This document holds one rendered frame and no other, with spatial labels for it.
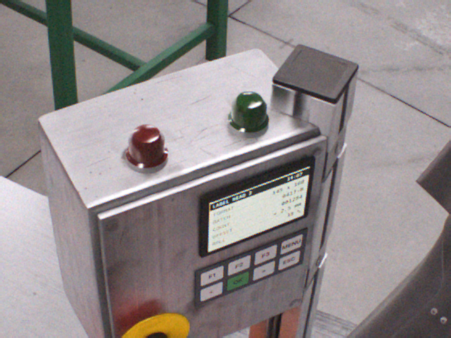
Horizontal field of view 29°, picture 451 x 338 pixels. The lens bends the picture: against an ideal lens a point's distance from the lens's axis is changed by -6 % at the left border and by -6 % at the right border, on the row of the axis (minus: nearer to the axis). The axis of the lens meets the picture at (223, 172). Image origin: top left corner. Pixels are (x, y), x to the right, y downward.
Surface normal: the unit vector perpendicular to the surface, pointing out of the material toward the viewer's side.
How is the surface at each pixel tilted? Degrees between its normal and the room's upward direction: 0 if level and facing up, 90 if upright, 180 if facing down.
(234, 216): 90
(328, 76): 0
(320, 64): 0
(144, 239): 90
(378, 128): 0
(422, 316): 75
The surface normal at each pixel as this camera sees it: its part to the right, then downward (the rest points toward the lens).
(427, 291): -0.51, 0.37
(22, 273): 0.04, -0.71
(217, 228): 0.47, 0.63
